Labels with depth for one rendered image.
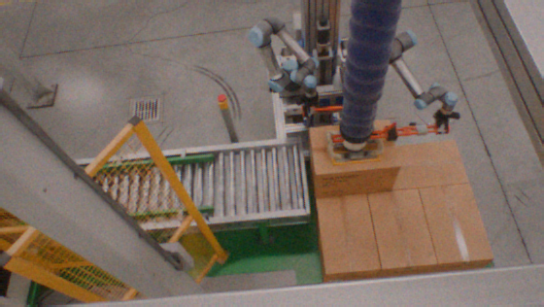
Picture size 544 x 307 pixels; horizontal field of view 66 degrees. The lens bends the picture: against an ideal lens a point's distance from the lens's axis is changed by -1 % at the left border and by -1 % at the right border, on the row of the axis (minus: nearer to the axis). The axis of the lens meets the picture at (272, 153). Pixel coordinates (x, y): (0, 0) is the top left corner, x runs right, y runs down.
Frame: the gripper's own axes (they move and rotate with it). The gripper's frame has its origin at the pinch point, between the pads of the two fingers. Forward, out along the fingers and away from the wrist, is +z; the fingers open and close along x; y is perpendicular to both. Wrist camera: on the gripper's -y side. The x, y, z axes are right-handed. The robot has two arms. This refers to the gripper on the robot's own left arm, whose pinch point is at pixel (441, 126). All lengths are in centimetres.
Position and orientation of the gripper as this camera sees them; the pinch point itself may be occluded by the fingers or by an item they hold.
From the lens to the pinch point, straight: 317.1
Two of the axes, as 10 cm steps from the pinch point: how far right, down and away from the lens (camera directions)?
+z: 0.9, 5.0, 8.6
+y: -9.9, 1.1, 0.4
